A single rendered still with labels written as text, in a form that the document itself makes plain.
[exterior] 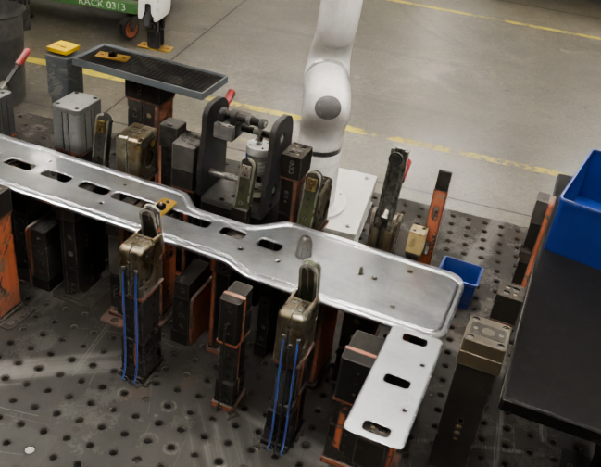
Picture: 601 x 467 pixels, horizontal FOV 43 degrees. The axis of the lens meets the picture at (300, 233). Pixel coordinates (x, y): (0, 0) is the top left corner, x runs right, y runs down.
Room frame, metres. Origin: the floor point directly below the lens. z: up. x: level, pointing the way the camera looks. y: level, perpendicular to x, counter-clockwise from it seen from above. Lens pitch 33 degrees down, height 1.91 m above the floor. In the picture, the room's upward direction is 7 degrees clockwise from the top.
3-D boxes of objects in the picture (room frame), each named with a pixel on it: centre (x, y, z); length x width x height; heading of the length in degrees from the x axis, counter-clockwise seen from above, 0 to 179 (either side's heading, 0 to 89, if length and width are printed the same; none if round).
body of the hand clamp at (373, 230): (1.43, -0.18, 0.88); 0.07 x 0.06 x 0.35; 162
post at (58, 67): (1.88, 0.67, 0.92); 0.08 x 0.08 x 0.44; 72
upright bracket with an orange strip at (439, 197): (1.39, -0.28, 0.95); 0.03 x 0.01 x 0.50; 72
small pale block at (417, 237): (1.36, -0.25, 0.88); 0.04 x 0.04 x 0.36; 72
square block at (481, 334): (1.06, -0.35, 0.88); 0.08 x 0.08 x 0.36; 72
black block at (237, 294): (1.17, 0.10, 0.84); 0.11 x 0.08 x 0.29; 162
